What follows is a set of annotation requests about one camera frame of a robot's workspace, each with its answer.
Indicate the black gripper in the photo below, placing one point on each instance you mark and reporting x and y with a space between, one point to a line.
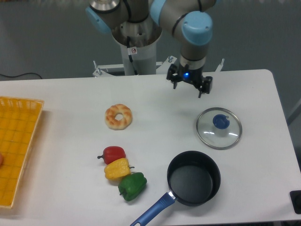
190 76

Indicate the glazed twisted donut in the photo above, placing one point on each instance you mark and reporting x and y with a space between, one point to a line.
118 117

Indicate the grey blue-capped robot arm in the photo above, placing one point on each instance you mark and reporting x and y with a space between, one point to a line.
186 20

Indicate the glass lid blue knob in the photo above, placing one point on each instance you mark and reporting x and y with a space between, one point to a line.
218 128

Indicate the red bell pepper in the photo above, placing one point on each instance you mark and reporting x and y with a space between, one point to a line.
112 153

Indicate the yellow bell pepper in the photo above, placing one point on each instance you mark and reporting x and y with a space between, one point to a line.
118 169

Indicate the green bell pepper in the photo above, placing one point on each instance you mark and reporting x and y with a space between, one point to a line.
132 185

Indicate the black device at table edge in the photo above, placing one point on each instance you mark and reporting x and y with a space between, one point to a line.
296 200

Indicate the yellow woven basket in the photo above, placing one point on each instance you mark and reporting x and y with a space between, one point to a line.
19 118

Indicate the black saucepan blue handle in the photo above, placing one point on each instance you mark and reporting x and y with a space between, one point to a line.
193 179

